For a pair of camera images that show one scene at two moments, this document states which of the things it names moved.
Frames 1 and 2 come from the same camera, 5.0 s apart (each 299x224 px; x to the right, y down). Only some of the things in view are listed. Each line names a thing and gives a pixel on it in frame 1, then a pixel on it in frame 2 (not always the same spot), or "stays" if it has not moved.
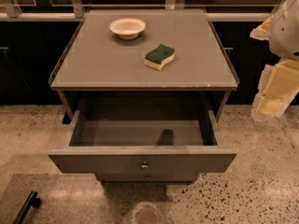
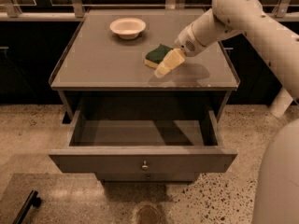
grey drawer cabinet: (140, 91) stays
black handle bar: (33, 200) stays
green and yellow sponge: (156, 58) stays
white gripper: (286, 32) → (186, 43)
